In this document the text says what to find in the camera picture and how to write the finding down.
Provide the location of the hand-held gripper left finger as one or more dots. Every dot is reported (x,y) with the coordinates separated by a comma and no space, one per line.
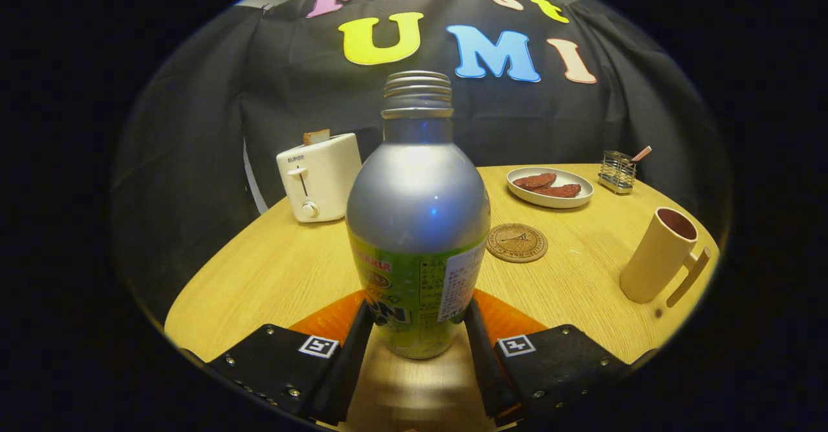
(352,367)

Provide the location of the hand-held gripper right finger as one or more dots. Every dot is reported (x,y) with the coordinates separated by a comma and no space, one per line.
(482,367)

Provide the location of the round wooden coaster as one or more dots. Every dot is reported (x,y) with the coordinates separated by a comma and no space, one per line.
(517,243)

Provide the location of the silver green juice bottle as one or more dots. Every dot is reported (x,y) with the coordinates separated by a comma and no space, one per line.
(417,212)

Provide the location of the wooden table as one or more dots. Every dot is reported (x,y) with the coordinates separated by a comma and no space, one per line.
(291,270)

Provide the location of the white plate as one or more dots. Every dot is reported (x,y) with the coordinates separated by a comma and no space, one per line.
(550,200)

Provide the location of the red meat piece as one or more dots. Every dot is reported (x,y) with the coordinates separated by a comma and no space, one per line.
(533,181)
(561,191)

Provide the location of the white toaster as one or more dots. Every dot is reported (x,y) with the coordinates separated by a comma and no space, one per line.
(330,173)

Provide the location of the bread slice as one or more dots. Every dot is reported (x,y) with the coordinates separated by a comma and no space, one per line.
(316,137)

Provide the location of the black backdrop cloth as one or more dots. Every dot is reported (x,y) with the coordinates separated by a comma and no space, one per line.
(194,160)

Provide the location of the pink striped straw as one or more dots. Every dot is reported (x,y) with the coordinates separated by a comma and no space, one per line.
(642,154)

